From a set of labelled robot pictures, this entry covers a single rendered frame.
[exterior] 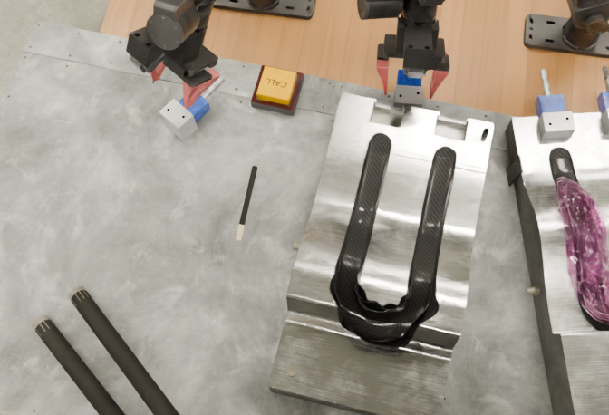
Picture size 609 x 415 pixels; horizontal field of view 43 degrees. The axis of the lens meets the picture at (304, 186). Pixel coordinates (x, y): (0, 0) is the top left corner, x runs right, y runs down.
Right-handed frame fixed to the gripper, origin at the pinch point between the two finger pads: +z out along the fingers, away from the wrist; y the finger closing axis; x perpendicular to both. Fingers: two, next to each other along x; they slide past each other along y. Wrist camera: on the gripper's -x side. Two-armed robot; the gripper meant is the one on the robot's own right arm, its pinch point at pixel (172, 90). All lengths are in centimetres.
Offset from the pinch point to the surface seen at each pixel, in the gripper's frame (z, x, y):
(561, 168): -11, 34, 56
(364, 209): 0.8, 7.8, 36.9
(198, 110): 6.0, 6.2, 2.0
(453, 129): -8.5, 27.2, 38.4
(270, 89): 0.7, 16.4, 8.5
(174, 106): 6.2, 3.2, -1.2
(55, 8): 71, 63, -100
